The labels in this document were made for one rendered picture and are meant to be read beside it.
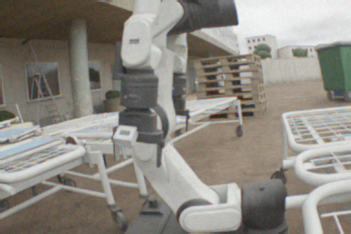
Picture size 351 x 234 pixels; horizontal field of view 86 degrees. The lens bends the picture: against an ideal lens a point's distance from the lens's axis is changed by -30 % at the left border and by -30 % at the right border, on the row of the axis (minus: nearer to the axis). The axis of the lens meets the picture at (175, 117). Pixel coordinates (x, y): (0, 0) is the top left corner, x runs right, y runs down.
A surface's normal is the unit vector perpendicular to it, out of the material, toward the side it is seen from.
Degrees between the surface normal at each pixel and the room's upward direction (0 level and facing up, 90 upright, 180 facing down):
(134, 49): 90
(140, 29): 90
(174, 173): 90
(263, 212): 90
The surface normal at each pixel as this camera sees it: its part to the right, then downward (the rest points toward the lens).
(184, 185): -0.18, 0.14
